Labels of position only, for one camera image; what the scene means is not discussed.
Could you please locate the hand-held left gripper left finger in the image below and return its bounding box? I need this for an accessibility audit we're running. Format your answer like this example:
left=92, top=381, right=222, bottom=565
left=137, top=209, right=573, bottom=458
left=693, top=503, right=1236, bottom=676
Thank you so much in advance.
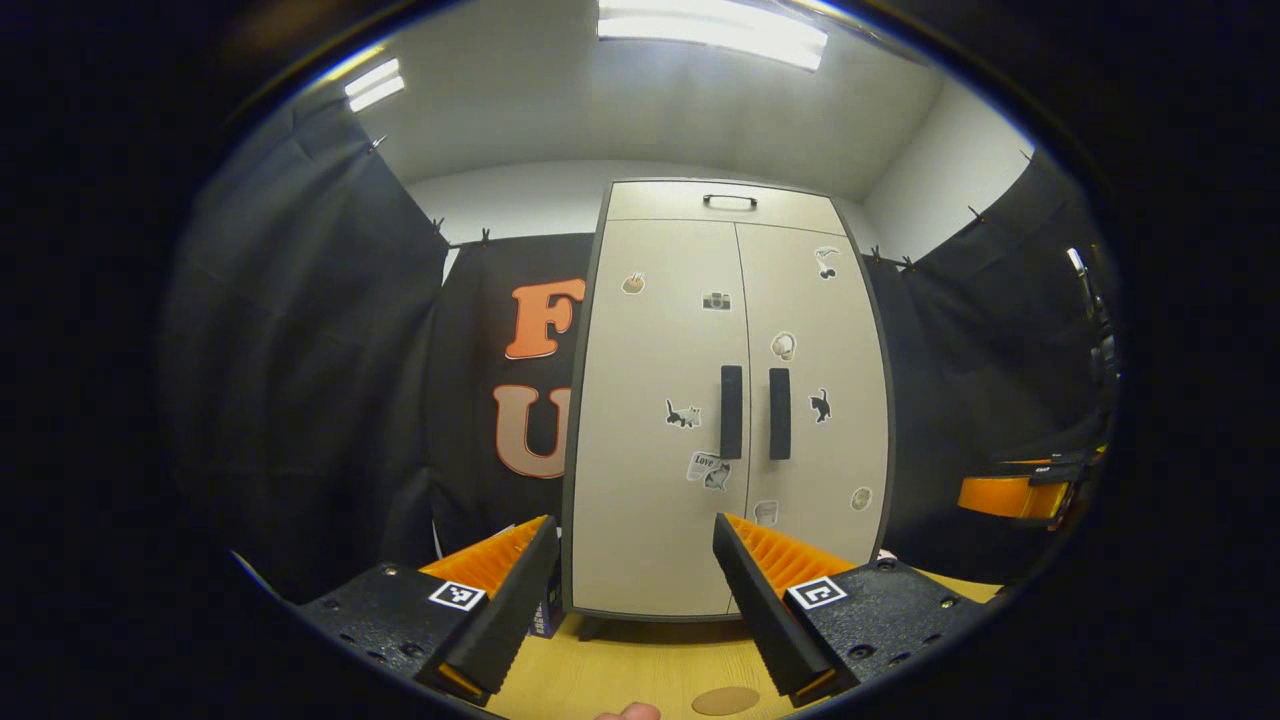
left=300, top=514, right=561, bottom=707

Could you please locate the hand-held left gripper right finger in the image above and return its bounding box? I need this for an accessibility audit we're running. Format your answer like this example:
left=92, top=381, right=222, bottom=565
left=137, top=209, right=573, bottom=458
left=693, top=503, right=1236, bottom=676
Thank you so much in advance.
left=712, top=512, right=986, bottom=709

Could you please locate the white cabinet door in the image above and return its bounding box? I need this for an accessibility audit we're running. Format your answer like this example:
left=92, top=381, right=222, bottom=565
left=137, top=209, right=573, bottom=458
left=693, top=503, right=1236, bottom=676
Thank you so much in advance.
left=735, top=222, right=891, bottom=563
left=570, top=220, right=747, bottom=617

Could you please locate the round cork coaster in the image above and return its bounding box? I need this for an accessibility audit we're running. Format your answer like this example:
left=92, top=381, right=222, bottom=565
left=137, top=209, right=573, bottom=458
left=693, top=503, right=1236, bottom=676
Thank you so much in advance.
left=691, top=686, right=761, bottom=717

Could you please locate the black backdrop cloth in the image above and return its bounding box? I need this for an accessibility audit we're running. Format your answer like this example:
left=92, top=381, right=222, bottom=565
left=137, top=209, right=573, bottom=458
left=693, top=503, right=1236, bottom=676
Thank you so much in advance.
left=160, top=95, right=1121, bottom=606

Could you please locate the white cabinet top flap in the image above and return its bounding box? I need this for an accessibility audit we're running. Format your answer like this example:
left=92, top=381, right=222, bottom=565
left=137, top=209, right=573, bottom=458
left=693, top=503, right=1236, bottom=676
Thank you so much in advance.
left=605, top=181, right=849, bottom=237

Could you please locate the small ceiling light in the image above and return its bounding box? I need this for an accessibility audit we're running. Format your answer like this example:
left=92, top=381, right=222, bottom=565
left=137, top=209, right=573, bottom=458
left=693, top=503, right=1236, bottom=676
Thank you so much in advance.
left=344, top=58, right=407, bottom=113

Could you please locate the large ceiling light panel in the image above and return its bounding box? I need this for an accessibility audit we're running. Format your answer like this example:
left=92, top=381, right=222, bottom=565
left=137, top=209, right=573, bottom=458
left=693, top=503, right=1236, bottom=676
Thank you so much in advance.
left=597, top=0, right=830, bottom=72

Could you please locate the black door handle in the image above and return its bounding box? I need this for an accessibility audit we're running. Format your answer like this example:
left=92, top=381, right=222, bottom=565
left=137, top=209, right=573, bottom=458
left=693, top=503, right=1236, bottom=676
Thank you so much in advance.
left=768, top=367, right=792, bottom=461
left=720, top=365, right=744, bottom=460

